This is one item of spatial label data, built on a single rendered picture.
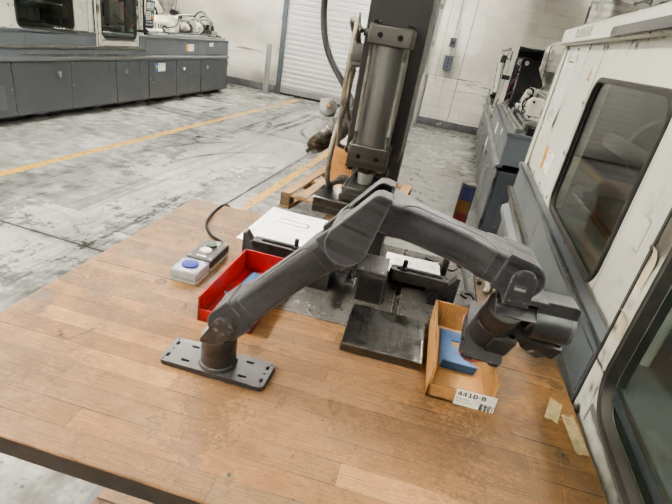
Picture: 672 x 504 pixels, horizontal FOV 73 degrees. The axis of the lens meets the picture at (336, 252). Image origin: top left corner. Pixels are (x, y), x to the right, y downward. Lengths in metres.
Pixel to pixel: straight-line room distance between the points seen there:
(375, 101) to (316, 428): 0.64
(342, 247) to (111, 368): 0.48
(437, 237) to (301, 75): 10.20
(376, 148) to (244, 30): 10.42
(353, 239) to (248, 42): 10.75
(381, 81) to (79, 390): 0.79
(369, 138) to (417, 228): 0.40
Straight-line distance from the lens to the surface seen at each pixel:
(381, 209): 0.62
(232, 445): 0.77
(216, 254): 1.19
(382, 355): 0.95
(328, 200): 1.04
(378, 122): 1.00
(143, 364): 0.90
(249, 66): 11.32
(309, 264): 0.69
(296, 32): 10.82
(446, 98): 10.24
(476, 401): 0.92
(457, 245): 0.66
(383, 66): 0.99
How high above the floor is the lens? 1.49
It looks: 26 degrees down
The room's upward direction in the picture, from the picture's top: 10 degrees clockwise
